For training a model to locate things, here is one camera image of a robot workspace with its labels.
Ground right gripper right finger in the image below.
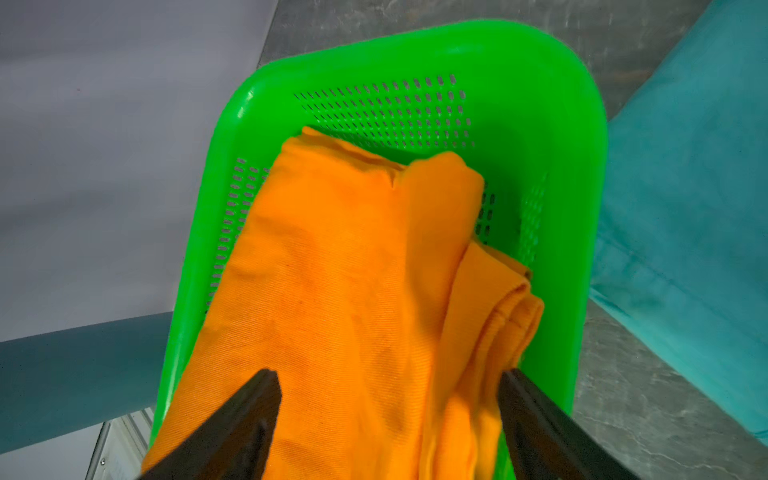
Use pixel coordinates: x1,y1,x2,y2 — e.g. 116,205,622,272
498,369,638,480

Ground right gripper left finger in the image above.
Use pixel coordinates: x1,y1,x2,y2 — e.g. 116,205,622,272
141,369,282,480

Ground orange pants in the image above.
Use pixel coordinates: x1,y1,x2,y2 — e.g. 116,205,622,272
144,128,543,479

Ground teal pants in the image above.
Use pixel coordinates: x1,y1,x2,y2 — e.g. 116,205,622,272
591,1,767,441

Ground green plastic basket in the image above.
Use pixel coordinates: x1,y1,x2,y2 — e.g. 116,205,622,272
155,20,607,422

